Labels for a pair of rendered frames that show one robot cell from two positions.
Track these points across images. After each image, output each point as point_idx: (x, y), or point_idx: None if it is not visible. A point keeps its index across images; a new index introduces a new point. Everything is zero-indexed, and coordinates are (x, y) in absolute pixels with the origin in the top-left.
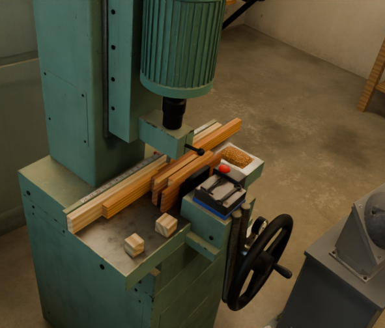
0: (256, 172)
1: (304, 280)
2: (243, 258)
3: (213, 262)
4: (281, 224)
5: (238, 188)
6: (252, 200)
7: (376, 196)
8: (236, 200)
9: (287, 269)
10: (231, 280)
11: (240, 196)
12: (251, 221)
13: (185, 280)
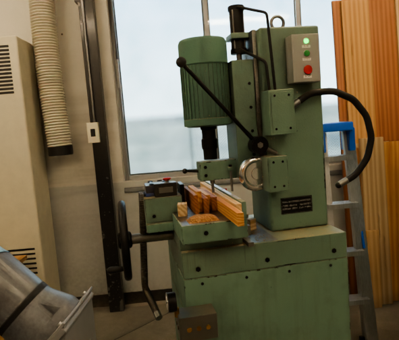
0: (179, 230)
1: None
2: (140, 249)
3: (179, 299)
4: (117, 204)
5: (150, 183)
6: (144, 198)
7: (71, 296)
8: (144, 185)
9: (112, 267)
10: (140, 257)
11: (145, 185)
12: (146, 227)
13: (173, 270)
